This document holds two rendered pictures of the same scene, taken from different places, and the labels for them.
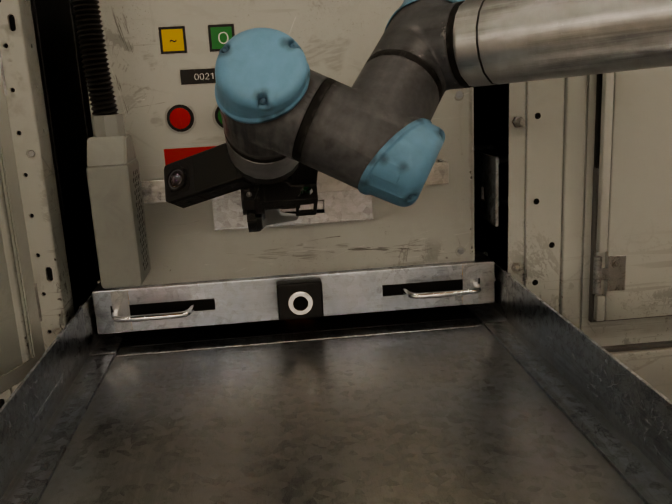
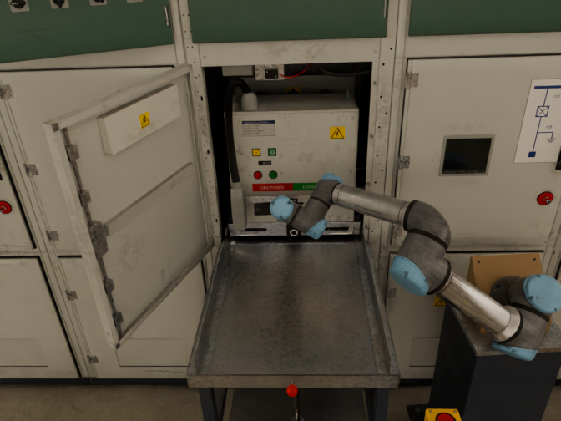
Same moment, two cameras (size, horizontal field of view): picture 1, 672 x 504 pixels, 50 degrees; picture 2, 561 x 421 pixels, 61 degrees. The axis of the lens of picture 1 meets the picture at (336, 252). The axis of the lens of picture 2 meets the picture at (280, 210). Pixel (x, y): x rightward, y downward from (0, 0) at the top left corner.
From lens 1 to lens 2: 1.07 m
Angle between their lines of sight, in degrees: 18
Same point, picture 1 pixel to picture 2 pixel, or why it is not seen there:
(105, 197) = (235, 206)
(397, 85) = (315, 210)
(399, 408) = (316, 276)
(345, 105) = (301, 217)
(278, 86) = (285, 215)
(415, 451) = (317, 292)
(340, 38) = (310, 153)
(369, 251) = not seen: hidden behind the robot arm
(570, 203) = not seen: hidden behind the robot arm
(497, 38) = (341, 201)
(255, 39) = (280, 201)
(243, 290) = (275, 225)
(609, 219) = not seen: hidden behind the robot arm
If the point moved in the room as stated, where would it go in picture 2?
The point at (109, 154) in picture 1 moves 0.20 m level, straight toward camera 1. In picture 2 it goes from (237, 195) to (242, 221)
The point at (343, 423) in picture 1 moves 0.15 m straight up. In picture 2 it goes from (300, 281) to (300, 246)
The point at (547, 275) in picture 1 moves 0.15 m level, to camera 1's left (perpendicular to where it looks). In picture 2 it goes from (376, 229) to (338, 228)
